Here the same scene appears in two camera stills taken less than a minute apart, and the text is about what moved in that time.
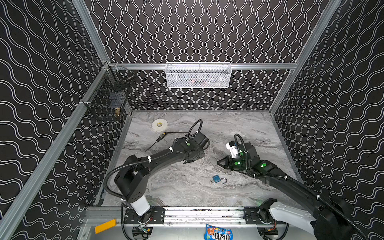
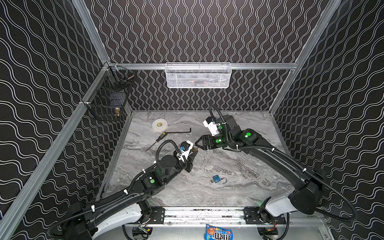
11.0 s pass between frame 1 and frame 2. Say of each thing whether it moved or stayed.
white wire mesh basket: stayed
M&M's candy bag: stayed
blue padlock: stayed
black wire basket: stayed
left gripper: moved
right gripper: moved
